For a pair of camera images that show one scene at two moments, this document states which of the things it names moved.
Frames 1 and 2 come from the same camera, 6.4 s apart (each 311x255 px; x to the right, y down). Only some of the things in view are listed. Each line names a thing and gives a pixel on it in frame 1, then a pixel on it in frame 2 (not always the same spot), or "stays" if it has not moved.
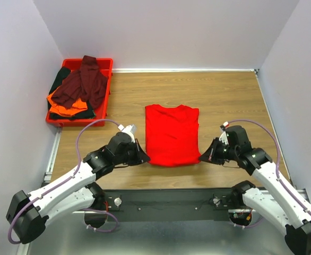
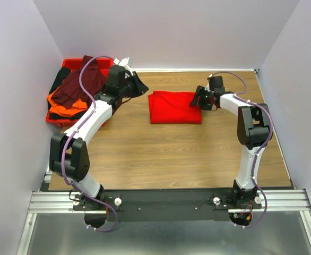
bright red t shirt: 172,135 -> 173,107
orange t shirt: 79,104 stays
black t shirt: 89,112 stays
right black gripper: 210,154 -> 200,92
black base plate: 205,204 stays
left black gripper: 140,156 -> 140,88
